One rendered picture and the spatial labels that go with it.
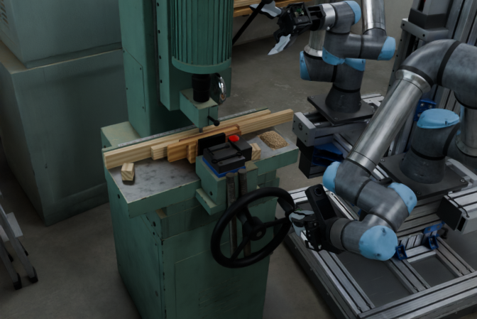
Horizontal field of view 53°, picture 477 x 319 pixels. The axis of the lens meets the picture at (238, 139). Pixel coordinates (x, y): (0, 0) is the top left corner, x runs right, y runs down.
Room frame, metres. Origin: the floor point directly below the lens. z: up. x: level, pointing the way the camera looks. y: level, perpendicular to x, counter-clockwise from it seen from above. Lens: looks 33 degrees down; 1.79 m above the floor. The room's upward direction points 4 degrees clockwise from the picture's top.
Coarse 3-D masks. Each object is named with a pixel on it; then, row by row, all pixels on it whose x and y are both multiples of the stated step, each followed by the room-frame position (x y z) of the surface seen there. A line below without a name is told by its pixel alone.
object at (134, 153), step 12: (228, 120) 1.39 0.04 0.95; (240, 120) 1.40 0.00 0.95; (180, 132) 1.30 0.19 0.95; (192, 132) 1.30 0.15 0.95; (144, 144) 1.22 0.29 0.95; (156, 144) 1.23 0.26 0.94; (108, 156) 1.15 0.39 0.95; (120, 156) 1.17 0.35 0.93; (132, 156) 1.19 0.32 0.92; (144, 156) 1.21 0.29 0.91; (108, 168) 1.15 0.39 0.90
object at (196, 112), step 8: (184, 96) 1.33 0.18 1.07; (192, 96) 1.33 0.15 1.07; (184, 104) 1.33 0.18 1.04; (192, 104) 1.28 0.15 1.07; (200, 104) 1.28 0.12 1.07; (208, 104) 1.28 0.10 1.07; (216, 104) 1.28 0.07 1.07; (184, 112) 1.33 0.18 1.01; (192, 112) 1.28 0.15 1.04; (200, 112) 1.25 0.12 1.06; (208, 112) 1.27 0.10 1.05; (216, 112) 1.28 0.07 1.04; (192, 120) 1.28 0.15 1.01; (200, 120) 1.25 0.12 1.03; (208, 120) 1.27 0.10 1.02
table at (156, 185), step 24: (264, 144) 1.33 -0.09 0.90; (120, 168) 1.15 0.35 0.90; (144, 168) 1.16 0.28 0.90; (168, 168) 1.17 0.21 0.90; (192, 168) 1.18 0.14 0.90; (264, 168) 1.25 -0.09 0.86; (120, 192) 1.05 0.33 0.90; (144, 192) 1.05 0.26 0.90; (168, 192) 1.07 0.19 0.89; (192, 192) 1.11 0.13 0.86
